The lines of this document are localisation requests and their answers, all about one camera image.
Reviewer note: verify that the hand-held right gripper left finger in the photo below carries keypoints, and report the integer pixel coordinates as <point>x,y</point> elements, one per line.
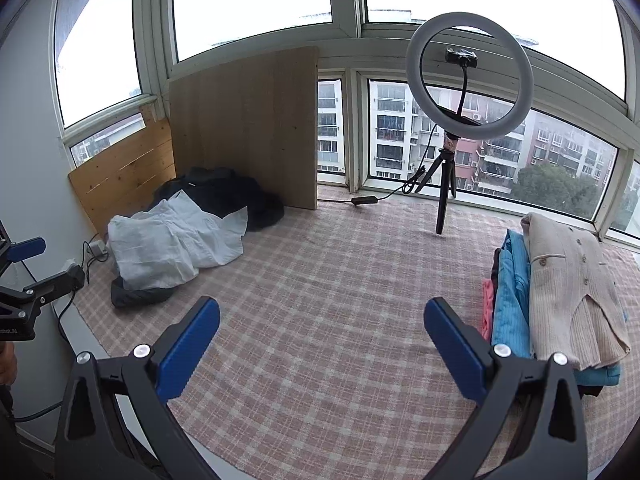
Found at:
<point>187,350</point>

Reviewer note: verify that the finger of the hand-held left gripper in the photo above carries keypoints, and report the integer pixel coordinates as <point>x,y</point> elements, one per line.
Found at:
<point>27,249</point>
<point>62,280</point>

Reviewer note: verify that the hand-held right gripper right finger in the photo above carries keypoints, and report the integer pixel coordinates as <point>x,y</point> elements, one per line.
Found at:
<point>455,350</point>

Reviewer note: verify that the white shirt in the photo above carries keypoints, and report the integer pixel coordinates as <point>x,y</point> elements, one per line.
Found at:
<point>165,245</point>

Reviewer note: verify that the pink folded garment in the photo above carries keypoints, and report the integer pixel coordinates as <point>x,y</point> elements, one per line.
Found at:
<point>488,310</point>

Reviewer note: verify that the blue folded shirt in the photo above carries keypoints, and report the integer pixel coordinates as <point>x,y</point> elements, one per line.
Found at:
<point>512,300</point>

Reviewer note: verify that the brown folded garment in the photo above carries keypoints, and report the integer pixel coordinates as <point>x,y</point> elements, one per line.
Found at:
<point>496,267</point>

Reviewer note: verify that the pine wood board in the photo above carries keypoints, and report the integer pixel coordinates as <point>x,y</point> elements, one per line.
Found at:
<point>125,170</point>

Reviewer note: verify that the pink plaid mat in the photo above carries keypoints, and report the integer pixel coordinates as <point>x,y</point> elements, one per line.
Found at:
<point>325,285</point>

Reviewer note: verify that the black knit garment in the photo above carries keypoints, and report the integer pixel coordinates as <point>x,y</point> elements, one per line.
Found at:
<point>220,195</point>

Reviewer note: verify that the light plywood board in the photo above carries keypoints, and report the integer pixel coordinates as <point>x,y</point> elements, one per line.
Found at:
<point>245,125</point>

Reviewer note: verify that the black phone holder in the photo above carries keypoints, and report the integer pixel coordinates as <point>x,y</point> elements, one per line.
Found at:
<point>462,55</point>

